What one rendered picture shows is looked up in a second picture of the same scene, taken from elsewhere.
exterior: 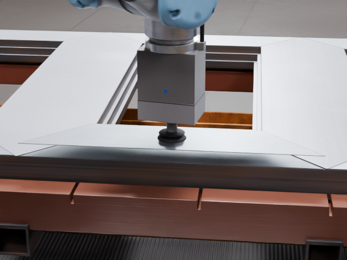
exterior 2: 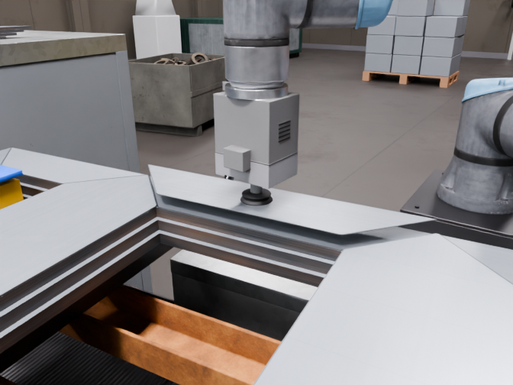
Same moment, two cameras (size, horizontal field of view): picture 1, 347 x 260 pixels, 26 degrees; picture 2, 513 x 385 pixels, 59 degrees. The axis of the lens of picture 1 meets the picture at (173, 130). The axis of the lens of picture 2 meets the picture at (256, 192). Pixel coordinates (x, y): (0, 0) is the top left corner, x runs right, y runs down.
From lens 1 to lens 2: 1.56 m
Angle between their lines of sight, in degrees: 131
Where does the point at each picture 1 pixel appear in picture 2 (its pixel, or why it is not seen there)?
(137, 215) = not seen: hidden behind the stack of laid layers
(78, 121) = (356, 283)
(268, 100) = (27, 272)
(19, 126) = (455, 291)
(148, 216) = not seen: hidden behind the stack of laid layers
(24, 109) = (466, 347)
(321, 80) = not seen: outside the picture
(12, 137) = (456, 265)
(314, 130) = (81, 209)
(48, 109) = (414, 334)
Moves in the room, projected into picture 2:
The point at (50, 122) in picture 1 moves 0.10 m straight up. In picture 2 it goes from (404, 291) to (418, 196)
